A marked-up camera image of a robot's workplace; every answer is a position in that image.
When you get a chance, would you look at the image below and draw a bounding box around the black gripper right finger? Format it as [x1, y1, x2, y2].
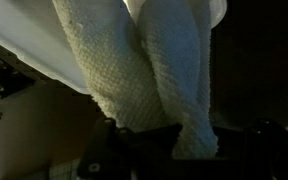
[213, 118, 288, 180]

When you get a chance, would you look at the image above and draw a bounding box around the white terry towel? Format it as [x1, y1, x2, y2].
[52, 0, 220, 160]

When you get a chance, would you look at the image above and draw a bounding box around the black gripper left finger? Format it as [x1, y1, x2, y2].
[76, 116, 184, 180]

